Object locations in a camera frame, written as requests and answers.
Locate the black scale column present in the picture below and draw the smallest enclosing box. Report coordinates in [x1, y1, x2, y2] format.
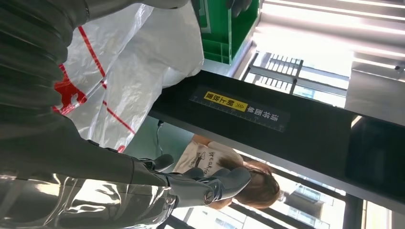
[148, 69, 405, 216]

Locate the dark green table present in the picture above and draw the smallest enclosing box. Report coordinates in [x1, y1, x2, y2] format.
[123, 115, 195, 168]

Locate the thin black table cable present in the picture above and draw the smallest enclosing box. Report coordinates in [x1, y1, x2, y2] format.
[155, 120, 165, 156]

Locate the green plastic crate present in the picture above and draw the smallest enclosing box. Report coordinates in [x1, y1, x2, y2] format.
[191, 0, 261, 65]

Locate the person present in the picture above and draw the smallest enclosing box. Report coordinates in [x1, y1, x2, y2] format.
[173, 134, 281, 211]

